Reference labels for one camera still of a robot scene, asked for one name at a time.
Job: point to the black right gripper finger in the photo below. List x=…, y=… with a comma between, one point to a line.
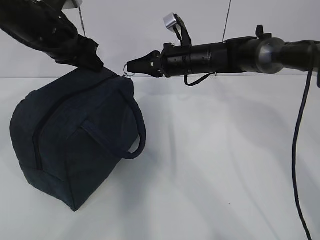
x=144, y=69
x=145, y=60

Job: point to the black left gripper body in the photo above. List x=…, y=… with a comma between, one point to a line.
x=40, y=25

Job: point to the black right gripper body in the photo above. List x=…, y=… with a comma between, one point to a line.
x=192, y=60

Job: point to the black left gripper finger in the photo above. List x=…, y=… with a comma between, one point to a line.
x=82, y=54

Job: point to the dark blue lunch bag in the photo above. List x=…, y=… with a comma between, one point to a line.
x=70, y=134

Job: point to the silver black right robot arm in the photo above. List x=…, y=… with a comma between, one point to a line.
x=262, y=53

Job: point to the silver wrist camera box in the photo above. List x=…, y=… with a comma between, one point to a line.
x=170, y=21

